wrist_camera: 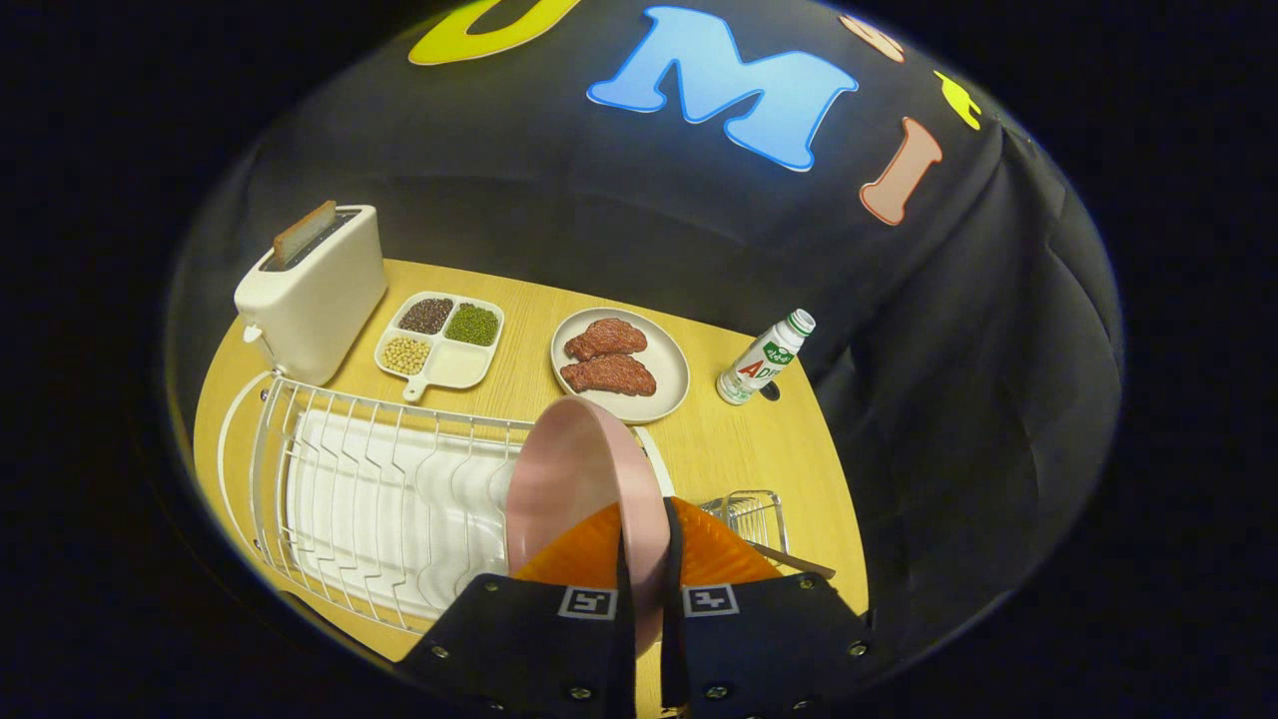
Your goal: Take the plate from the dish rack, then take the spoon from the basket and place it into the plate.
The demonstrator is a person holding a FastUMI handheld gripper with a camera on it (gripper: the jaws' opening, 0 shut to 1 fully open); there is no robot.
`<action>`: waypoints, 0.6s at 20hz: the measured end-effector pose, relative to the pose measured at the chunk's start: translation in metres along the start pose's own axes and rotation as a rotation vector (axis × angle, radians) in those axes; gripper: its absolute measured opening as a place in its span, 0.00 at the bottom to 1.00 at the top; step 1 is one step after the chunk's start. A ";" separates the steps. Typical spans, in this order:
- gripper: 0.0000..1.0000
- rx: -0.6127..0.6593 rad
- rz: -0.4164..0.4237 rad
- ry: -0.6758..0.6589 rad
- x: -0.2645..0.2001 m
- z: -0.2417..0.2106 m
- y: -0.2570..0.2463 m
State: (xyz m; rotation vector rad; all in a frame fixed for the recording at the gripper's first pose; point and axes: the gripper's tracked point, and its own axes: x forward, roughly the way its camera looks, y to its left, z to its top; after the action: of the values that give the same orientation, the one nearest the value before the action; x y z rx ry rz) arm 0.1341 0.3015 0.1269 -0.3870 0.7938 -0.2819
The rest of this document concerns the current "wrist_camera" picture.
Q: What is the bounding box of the white drink bottle green cap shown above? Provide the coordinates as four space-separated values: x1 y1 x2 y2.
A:
716 309 817 406

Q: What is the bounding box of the white divided tray with beans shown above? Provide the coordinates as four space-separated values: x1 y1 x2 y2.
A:
374 292 505 402

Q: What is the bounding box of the white toaster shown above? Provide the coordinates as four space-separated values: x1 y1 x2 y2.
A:
234 205 388 387

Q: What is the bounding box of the brown toast slice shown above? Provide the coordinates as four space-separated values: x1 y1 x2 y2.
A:
273 200 338 267

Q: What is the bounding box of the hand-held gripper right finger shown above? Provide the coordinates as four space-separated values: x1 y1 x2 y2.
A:
659 496 875 719

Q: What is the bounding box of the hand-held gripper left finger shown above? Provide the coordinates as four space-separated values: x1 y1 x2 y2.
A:
394 499 640 719

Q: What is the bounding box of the black backdrop cloth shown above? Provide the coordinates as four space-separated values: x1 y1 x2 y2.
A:
165 0 1124 650

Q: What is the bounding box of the beige round plate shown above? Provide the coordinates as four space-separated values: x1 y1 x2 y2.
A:
550 307 691 425

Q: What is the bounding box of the white drip tray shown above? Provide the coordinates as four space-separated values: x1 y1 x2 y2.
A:
287 407 530 612

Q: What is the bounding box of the metal wire basket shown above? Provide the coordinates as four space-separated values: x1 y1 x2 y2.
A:
699 489 790 560

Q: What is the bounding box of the spoon with wooden handle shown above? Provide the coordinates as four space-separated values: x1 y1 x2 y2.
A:
749 542 837 580

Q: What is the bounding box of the red meat piece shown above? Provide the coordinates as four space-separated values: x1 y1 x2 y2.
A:
559 354 658 397
564 318 649 361

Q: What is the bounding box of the white wire dish rack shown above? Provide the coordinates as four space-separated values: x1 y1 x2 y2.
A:
217 371 675 635

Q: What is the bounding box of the pink plate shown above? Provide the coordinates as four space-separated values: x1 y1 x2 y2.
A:
504 395 668 655

